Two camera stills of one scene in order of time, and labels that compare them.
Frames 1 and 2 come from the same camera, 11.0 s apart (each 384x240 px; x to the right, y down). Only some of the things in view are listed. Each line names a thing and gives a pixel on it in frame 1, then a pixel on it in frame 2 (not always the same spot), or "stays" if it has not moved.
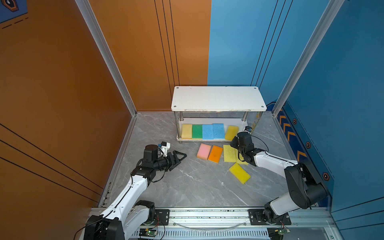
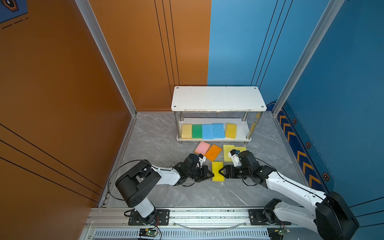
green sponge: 197,131 stays
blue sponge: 218,131 stays
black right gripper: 235,140 to 227,168
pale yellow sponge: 187,129 stays
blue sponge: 208,132 stays
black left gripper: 172,164 to 205,176
